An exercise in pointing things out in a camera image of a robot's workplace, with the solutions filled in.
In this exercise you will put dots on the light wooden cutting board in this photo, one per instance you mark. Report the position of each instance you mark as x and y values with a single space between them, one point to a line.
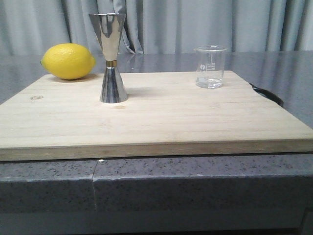
165 114

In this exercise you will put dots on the black cutting board handle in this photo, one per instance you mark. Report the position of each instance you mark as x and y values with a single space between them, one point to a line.
269 95

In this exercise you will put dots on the steel jigger shaker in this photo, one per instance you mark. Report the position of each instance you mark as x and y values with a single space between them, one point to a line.
108 29

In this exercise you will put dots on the yellow lemon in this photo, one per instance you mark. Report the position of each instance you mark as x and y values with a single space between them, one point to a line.
68 61

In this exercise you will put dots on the grey curtain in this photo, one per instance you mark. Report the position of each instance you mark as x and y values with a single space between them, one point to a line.
30 27

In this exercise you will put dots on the clear glass measuring beaker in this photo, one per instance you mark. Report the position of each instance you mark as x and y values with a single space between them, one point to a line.
210 66

